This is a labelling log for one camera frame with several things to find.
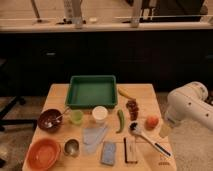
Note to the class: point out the white plastic cup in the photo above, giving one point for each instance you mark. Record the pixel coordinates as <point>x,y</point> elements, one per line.
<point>100,114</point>

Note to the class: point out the orange fruit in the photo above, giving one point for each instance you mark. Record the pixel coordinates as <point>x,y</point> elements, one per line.
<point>151,122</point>

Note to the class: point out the green plastic cup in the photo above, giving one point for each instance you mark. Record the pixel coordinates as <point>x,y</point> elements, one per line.
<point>76,117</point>

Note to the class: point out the dark red grape bunch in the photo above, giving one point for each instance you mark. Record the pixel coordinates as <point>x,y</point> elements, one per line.
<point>133,109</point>

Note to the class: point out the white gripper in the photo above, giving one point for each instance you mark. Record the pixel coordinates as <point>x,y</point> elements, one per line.
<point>165,130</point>

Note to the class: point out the dark brown bowl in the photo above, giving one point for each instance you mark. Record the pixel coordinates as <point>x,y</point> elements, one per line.
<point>46,116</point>

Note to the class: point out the small metal cup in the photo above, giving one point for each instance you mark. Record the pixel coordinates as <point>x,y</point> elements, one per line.
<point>71,148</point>

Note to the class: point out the green chili pepper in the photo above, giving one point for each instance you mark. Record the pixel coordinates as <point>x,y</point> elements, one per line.
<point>121,118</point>

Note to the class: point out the light blue cloth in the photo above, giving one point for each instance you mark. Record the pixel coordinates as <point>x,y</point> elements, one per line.
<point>92,137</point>

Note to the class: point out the metal spoon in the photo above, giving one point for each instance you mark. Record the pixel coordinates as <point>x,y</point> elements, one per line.
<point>56,120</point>

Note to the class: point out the wooden block with black edge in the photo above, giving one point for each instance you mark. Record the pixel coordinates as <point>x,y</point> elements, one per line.
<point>130,150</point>

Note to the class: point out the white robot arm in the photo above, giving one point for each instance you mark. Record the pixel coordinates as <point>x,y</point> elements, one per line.
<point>187,101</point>

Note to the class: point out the green plastic tray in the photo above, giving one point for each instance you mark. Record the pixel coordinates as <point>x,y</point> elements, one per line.
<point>89,91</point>

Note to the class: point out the yellow banana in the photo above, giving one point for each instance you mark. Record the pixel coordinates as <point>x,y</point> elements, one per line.
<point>124,94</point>

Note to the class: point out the black office chair base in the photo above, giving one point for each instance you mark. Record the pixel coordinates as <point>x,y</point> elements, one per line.
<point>7,119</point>

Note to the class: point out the orange plastic bowl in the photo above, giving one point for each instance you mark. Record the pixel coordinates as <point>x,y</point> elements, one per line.
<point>43,154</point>

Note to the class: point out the blue sponge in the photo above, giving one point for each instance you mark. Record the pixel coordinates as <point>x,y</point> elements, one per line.
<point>108,153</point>

